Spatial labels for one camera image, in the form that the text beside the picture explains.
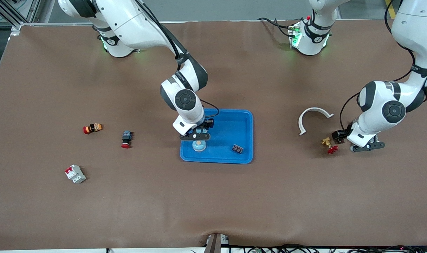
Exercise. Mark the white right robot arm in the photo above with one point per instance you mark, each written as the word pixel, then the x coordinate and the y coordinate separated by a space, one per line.
pixel 129 21

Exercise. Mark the orange emergency stop button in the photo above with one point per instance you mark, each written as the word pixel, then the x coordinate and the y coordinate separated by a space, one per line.
pixel 93 128

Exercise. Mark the aluminium frame profile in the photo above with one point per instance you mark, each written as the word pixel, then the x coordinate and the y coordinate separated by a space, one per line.
pixel 32 10

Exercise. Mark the blue plastic tray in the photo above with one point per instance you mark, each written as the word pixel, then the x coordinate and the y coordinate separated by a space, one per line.
pixel 231 126

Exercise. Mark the red mushroom pushbutton switch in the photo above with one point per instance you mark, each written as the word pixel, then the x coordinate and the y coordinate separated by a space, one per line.
pixel 127 135

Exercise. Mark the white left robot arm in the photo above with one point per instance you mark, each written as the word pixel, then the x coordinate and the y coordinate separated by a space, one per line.
pixel 378 105

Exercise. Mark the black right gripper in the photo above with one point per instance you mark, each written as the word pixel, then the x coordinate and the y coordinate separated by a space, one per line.
pixel 208 123

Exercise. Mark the white circuit breaker red lever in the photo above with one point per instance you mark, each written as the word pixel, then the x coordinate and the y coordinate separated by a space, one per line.
pixel 75 174

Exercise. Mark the brass valve red handwheel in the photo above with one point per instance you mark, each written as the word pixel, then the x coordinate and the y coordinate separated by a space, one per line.
pixel 327 142

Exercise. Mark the white curved plastic clamp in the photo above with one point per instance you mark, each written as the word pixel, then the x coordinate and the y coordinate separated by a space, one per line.
pixel 315 109

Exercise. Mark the blue call bell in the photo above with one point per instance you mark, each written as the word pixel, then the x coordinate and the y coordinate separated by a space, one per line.
pixel 199 131
pixel 198 145

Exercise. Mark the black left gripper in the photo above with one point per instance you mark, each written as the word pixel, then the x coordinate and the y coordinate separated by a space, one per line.
pixel 339 135

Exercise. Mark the grey metal mount bracket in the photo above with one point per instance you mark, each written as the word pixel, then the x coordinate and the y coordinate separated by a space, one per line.
pixel 215 244

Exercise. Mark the brown table mat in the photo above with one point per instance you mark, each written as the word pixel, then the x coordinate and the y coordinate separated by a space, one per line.
pixel 213 196

